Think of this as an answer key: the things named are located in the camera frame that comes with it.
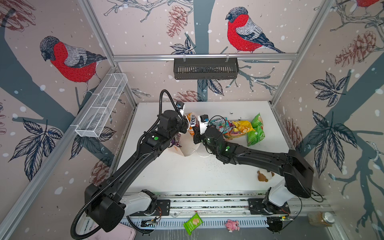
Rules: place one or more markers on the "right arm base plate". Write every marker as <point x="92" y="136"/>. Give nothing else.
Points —
<point x="258" y="206"/>

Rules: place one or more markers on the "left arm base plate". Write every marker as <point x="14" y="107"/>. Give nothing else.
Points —
<point x="162" y="208"/>

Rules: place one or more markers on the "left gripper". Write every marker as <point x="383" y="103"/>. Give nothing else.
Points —
<point x="184" y="124"/>

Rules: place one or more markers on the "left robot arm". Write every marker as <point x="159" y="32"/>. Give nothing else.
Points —
<point x="103" y="202"/>

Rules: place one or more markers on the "beige paper bag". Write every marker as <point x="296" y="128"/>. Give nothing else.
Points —
<point x="184" y="146"/>

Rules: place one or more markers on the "pink pig toy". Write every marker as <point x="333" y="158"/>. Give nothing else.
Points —
<point x="232" y="225"/>

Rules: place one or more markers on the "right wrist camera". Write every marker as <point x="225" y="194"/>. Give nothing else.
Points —
<point x="203" y="123"/>

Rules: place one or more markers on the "small colourful candy packet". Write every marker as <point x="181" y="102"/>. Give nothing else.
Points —
<point x="193" y="122"/>

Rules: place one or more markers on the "white wire mesh basket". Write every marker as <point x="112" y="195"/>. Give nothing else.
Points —
<point x="98" y="113"/>

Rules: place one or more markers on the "glass jar with lid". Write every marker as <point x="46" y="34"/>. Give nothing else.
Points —
<point x="321" y="219"/>

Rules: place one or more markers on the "pink tray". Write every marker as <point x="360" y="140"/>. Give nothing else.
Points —
<point x="120" y="232"/>

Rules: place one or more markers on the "brown white plush toy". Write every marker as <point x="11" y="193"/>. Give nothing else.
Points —
<point x="264" y="175"/>

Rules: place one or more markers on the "yellow chips bag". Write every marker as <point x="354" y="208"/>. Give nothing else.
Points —
<point x="246" y="127"/>

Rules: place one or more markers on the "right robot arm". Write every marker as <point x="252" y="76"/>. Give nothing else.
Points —
<point x="298" y="174"/>

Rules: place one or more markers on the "black hanging metal shelf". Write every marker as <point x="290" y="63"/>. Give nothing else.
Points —
<point x="206" y="69"/>

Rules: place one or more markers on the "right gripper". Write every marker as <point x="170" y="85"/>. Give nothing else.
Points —
<point x="198" y="138"/>

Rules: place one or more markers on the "orange Fox's candy bag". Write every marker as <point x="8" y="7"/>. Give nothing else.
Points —
<point x="232" y="130"/>

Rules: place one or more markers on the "aluminium rail frame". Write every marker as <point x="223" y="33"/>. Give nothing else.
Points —
<point x="215" y="208"/>

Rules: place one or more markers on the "aluminium horizontal frame bar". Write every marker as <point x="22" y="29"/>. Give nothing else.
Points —
<point x="159" y="58"/>

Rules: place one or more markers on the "teal Fox's candy bag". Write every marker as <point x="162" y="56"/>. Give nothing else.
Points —
<point x="223" y="125"/>

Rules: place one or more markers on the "green snack packet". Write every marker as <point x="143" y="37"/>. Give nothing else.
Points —
<point x="194" y="222"/>
<point x="258" y="134"/>

